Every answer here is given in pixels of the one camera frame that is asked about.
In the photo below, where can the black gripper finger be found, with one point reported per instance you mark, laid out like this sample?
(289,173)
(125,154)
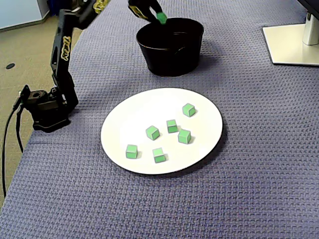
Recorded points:
(155,6)
(150,17)

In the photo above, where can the green foam cube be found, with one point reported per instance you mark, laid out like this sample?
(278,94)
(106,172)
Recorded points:
(131,151)
(161,18)
(188,109)
(152,132)
(172,126)
(184,136)
(158,155)

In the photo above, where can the white round plate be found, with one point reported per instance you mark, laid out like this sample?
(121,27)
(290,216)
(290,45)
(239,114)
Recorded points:
(139,109)

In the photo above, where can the black metal pot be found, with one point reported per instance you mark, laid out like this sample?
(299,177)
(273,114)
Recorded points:
(172,62)

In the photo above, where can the blue container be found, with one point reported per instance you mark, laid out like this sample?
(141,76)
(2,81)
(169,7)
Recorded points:
(57,3)

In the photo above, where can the silver monitor stand base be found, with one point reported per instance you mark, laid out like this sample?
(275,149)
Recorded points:
(286,44)

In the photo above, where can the black round floor cover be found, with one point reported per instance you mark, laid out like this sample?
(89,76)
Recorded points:
(10,66)

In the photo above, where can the silver monitor stand column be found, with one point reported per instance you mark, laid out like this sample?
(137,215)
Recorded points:
(311,30)

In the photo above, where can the black monitor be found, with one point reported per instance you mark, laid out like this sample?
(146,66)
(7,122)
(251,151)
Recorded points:
(314,5)

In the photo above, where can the blue waffle cloth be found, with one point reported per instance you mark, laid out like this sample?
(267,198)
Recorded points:
(249,149)

